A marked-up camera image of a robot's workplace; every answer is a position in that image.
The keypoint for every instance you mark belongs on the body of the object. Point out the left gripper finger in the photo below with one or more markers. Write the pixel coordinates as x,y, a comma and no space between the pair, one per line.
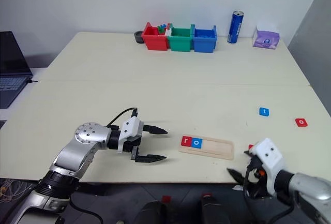
155,130
150,158

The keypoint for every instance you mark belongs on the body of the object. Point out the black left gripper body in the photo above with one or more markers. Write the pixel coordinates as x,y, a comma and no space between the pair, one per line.
130,145

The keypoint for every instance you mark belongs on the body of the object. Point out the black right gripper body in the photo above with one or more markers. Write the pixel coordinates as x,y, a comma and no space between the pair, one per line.
257,182

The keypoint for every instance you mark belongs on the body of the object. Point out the red letter b block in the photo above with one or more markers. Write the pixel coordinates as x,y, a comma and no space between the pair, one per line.
250,146

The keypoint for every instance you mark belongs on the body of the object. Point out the blue letter t block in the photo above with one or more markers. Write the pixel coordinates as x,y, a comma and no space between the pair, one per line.
264,111

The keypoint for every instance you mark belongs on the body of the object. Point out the red letter o block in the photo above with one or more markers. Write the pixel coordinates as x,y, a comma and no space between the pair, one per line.
301,122

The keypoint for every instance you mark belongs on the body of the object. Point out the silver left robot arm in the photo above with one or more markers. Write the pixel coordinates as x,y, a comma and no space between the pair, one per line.
77,154

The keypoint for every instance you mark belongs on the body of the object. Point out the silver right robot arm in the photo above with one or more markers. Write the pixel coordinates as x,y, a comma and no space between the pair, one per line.
310,190

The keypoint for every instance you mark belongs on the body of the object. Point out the red letter r block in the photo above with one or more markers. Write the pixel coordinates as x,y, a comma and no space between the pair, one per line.
186,141

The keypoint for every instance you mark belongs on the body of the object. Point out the wooden letter tray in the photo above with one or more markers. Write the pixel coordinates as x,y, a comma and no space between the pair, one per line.
214,149

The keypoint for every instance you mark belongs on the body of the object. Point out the blue letter o block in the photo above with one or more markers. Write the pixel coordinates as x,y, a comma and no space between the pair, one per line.
196,142

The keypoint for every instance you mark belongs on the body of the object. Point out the white paper scrap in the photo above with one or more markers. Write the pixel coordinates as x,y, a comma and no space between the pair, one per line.
237,187

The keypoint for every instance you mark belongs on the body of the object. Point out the dark rounded shape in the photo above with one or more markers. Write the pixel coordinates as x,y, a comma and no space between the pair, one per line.
214,211
153,213

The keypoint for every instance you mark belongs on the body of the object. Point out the small red square tag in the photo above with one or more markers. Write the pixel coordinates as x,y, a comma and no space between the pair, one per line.
166,199

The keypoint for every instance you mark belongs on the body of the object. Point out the red plastic bin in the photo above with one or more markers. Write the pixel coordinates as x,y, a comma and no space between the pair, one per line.
155,41

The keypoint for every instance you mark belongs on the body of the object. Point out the green plastic bin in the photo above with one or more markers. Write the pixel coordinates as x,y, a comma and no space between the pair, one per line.
181,43

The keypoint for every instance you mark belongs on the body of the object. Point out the blue plastic bin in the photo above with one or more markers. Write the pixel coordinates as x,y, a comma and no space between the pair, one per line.
204,43

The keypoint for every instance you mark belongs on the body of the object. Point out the green toy brick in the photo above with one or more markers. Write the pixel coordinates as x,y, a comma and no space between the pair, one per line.
161,30

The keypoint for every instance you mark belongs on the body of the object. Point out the white and red toy piece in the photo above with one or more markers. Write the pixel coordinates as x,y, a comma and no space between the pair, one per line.
168,30

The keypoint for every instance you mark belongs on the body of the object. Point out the blue toy brick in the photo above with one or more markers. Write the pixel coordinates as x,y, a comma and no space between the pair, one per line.
163,26

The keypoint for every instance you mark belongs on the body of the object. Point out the purple tissue box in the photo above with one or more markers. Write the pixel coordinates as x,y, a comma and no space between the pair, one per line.
266,39

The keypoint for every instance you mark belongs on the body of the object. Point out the tall blue drink can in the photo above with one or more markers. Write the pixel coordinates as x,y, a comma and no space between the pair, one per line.
235,27

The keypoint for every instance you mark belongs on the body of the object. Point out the dark grey laptop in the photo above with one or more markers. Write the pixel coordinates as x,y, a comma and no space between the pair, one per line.
11,66

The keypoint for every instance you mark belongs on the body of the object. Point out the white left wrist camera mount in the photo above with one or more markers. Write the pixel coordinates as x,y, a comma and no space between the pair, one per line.
130,128

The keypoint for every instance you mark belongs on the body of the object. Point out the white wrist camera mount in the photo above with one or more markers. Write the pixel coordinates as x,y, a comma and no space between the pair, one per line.
130,128
269,156

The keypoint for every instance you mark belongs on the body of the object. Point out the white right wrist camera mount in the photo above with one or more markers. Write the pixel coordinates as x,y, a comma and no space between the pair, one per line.
269,156

